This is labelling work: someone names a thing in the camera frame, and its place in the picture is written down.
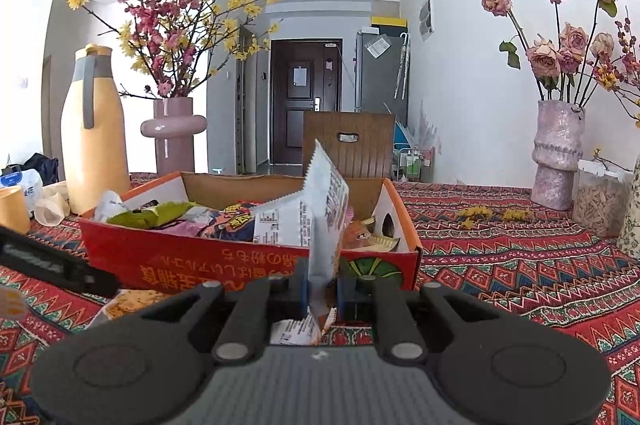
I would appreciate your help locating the yellow mug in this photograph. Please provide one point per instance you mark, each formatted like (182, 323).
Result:
(12, 210)

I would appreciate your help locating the red snack packet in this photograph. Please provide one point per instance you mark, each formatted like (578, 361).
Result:
(235, 220)

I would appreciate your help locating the cream orange snack packet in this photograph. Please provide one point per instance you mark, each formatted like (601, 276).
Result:
(360, 235)

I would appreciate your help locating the dark bag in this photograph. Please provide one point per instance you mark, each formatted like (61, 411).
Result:
(42, 167)

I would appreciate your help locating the dried pink roses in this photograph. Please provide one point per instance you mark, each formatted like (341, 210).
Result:
(560, 50)

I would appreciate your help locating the yellow black box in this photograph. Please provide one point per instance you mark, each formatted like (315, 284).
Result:
(389, 24)

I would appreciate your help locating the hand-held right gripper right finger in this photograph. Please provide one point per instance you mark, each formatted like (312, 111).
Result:
(340, 300)

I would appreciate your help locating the floral patterned vase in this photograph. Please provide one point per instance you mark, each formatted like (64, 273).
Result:
(631, 220)

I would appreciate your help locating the fallen yellow petals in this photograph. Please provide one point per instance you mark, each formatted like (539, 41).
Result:
(515, 214)

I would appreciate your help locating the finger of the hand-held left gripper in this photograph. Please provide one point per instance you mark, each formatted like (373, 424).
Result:
(60, 267)

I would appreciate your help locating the white green snack packet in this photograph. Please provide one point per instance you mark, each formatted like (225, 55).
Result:
(150, 215)

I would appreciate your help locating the dark door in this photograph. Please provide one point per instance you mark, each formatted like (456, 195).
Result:
(305, 120)

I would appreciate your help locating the white umbrella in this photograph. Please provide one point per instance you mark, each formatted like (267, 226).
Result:
(401, 65)

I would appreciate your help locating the yellow thermos jug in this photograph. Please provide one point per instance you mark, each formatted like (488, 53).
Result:
(97, 155)

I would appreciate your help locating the white grey snack packet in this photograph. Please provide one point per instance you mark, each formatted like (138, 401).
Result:
(109, 205)

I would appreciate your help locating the grey refrigerator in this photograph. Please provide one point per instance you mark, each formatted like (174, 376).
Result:
(377, 80)

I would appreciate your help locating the rack with bottles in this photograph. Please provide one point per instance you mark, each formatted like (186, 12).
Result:
(414, 165)

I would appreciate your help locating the pink snack packet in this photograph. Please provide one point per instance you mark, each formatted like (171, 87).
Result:
(192, 225)

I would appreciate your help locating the cream paper cup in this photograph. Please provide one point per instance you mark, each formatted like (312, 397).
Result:
(50, 211)

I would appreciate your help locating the clear storage jar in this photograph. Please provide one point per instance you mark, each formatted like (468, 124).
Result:
(600, 205)

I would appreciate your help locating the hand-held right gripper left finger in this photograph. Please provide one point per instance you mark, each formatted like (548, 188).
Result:
(303, 300)

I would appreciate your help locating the paper note on refrigerator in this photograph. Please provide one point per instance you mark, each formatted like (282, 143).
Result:
(378, 46)

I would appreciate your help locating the pink glass vase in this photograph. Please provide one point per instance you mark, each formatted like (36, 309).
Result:
(172, 140)

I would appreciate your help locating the orange white snack packet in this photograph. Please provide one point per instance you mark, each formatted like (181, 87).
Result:
(11, 304)

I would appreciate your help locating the red cardboard box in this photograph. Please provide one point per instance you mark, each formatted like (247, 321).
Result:
(200, 265)

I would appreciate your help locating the pink yellow blossom branches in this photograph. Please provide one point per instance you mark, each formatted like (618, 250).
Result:
(175, 20)

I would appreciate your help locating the white printed snack packet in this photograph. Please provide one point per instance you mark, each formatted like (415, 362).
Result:
(327, 205)
(280, 222)
(295, 332)

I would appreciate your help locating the pale dried grass bunch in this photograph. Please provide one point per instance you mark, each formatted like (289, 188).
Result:
(429, 130)

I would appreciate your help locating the speckled pink vase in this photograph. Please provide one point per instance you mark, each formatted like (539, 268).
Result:
(557, 155)

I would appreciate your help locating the red patterned tablecloth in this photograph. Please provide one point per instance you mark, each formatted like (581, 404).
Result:
(500, 265)

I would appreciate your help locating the orange cracker snack packet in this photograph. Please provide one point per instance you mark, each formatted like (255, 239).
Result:
(130, 302)

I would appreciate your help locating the blue white tissue pack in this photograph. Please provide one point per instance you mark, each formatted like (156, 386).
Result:
(27, 185)

